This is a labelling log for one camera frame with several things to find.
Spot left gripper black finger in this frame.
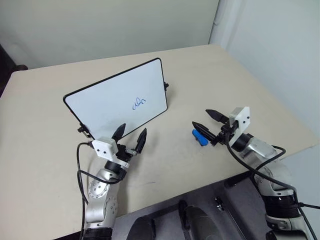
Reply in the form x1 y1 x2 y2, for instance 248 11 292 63
111 123 127 145
135 127 148 154

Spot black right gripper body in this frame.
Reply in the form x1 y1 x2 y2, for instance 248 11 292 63
212 123 237 146

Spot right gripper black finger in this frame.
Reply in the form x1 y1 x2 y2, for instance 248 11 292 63
191 121 217 146
205 108 229 124

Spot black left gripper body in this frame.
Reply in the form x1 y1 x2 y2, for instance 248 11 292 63
115 143 138 163

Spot blue eraser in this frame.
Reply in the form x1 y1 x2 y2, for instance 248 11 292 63
191 129 209 147

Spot black whiteboard stand foot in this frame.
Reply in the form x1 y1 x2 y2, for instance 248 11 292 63
76 121 92 139
163 80 171 111

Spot dark grey base panel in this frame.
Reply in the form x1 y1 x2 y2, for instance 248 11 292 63
111 172 276 240

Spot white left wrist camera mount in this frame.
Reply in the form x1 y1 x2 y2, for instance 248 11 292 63
90 136 119 160

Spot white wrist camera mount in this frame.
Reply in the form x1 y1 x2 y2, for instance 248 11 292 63
90 136 119 160
227 106 251 148

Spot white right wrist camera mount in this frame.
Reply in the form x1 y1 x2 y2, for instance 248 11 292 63
227 106 251 148

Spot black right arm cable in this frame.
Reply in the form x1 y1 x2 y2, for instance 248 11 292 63
223 129 320 240

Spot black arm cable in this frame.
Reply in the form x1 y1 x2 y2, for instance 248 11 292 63
75 141 125 240
223 129 320 240

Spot white whiteboard with black frame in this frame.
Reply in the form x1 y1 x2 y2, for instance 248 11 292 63
62 57 169 140

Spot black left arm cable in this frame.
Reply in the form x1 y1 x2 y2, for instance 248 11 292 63
75 141 125 240

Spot white wall corner column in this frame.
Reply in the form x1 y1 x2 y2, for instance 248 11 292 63
208 0 241 51

